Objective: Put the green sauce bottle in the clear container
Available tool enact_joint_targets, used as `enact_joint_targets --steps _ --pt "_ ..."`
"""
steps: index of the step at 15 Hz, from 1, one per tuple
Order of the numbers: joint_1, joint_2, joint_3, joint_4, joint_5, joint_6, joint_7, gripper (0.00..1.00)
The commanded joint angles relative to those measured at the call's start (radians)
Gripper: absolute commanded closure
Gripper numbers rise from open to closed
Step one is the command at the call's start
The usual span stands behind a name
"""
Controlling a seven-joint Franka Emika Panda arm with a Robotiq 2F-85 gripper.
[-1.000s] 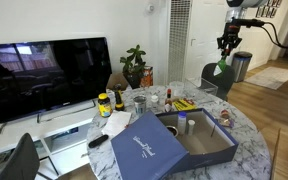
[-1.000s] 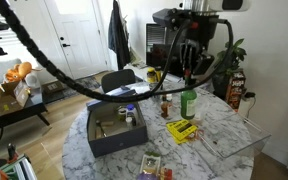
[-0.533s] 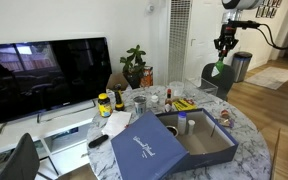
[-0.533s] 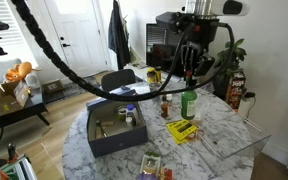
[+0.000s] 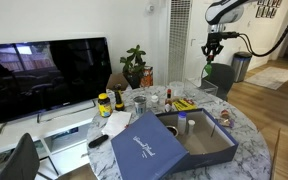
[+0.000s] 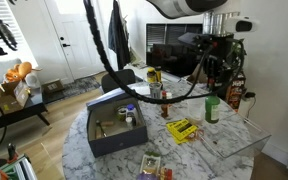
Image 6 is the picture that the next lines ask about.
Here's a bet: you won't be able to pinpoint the thick black cable bundle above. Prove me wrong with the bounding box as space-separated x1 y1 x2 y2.
83 0 215 105

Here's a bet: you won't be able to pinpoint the dark grey chair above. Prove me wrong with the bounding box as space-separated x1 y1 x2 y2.
100 68 145 94

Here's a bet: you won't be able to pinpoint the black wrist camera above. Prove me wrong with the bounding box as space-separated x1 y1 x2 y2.
178 32 208 48

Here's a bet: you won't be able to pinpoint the white door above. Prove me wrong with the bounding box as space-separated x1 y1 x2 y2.
43 0 113 84

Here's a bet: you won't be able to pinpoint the purple packet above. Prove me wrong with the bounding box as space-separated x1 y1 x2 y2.
136 172 159 180

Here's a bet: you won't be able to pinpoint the green sauce bottle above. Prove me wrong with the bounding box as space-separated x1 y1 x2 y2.
204 94 221 125

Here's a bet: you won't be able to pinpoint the black low bench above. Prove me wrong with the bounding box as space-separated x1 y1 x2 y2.
0 94 51 135

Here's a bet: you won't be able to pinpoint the grey patterned rug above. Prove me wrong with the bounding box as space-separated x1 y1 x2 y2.
42 75 102 104

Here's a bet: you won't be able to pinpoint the yellow printed packet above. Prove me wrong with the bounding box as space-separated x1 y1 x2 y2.
165 118 200 145

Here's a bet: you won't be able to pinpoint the metal spoon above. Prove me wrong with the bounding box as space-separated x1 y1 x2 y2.
95 119 108 138

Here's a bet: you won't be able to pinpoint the white window blinds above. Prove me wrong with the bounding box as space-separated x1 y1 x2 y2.
0 0 25 54

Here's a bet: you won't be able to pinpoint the yellow lid jar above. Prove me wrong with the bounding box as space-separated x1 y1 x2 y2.
146 67 158 84

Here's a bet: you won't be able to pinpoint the open cardboard box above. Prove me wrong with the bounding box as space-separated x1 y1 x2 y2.
0 79 32 115

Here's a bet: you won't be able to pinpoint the light wooden block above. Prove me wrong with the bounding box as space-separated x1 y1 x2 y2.
99 120 116 128

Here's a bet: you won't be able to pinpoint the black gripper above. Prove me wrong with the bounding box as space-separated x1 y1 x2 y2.
202 33 240 98

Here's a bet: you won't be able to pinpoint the brown sauce bottle red cap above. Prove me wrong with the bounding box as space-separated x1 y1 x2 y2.
160 90 172 120

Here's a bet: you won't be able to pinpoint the small white bottle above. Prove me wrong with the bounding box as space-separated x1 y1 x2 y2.
125 116 134 131

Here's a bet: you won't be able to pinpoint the white snack packet green edge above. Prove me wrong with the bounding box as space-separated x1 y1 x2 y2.
139 151 162 175

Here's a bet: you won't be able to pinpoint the metal cup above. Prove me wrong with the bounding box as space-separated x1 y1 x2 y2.
148 82 163 100

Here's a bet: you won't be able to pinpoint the white paper sheet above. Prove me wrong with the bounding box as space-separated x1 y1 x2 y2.
129 81 153 98

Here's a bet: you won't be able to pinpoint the black wall charger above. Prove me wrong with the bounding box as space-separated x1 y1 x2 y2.
243 91 257 101

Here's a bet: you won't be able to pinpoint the black television screen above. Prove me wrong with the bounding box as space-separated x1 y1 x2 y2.
146 22 214 78

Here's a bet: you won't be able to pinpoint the navy box lid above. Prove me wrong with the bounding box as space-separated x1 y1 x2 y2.
85 85 139 112

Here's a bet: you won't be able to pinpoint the green metal can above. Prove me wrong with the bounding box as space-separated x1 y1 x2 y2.
116 105 128 121

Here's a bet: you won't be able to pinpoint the white bottle blue cap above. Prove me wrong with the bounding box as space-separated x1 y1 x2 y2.
125 103 139 126

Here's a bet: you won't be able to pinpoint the orange stuffed toy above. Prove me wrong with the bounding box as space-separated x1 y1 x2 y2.
3 61 42 83

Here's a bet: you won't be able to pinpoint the navy cardboard box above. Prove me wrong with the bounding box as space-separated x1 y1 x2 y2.
86 96 149 158

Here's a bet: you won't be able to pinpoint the red orange sauce packet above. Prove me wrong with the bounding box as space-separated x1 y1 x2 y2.
159 167 174 180

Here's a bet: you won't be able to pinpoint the clear plastic cup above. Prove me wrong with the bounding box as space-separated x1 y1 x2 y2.
186 97 207 127

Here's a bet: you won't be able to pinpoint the clear plastic container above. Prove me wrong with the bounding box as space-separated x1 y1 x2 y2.
197 111 272 159

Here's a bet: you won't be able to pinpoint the white round plush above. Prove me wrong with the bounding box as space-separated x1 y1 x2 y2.
24 71 42 90

